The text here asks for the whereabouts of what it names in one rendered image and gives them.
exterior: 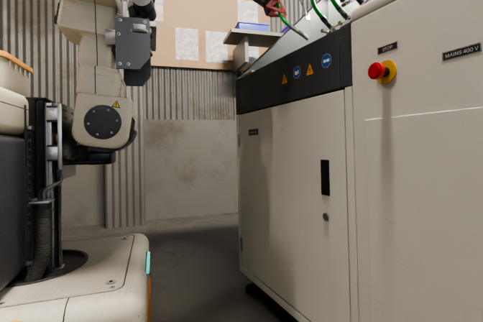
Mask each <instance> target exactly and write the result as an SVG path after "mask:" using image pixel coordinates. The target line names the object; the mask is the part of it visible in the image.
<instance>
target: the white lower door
mask: <svg viewBox="0 0 483 322"><path fill-rule="evenodd" d="M238 144H239V155H240V188H241V237H240V243H241V254H242V266H244V267H245V268H246V269H248V270H249V271H250V272H251V273H252V274H253V275H255V276H256V277H257V278H259V279H260V280H261V281H262V282H263V283H264V284H266V285H267V286H268V287H269V288H271V289H272V290H273V291H275V292H276V293H277V294H278V295H279V296H280V297H281V298H283V299H284V300H286V301H287V302H288V303H289V304H291V306H292V307H294V308H295V309H296V310H297V311H299V312H300V313H302V314H303V315H304V316H305V317H306V318H307V319H308V320H310V321H311V322H351V291H350V266H349V215H348V189H347V163H346V113H345V90H340V91H335V92H332V93H327V94H323V95H320V96H314V97H311V98H306V99H303V100H299V101H294V102H291V103H286V104H282V105H279V106H273V107H270V108H267V109H262V110H259V111H253V112H249V113H246V114H241V115H239V134H238Z"/></svg>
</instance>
